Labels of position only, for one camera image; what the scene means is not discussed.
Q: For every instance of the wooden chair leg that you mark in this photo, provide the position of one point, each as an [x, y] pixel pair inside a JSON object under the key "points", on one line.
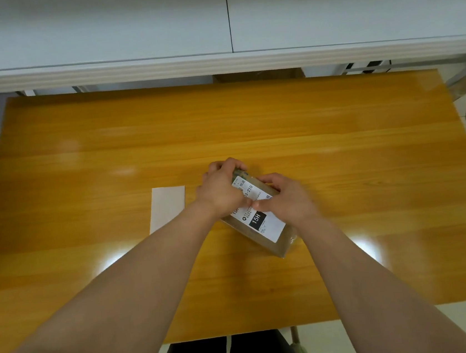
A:
{"points": [[294, 335]]}

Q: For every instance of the person's right forearm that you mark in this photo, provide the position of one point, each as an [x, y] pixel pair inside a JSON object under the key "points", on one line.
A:
{"points": [[380, 291]]}

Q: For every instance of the black white power strip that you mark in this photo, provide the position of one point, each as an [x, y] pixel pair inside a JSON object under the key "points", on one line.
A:
{"points": [[367, 67]]}

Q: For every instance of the person's left hand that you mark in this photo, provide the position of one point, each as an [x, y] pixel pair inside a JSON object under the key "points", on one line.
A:
{"points": [[217, 188]]}

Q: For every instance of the white shipping label sticker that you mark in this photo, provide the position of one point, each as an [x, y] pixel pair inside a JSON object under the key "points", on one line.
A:
{"points": [[270, 226]]}

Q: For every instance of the white metal shelf rack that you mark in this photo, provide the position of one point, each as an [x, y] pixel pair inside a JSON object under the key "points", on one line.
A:
{"points": [[115, 28]]}

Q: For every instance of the person's left forearm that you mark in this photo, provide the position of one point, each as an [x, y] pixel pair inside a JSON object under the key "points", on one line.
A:
{"points": [[114, 313]]}

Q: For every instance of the white glossy backing paper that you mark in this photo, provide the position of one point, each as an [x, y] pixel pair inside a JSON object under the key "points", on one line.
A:
{"points": [[167, 209]]}

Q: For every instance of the person's right hand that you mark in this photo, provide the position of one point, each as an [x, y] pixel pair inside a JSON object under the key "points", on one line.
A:
{"points": [[293, 205]]}

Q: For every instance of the brown cardboard packet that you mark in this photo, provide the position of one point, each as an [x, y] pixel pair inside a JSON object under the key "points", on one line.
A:
{"points": [[278, 246]]}

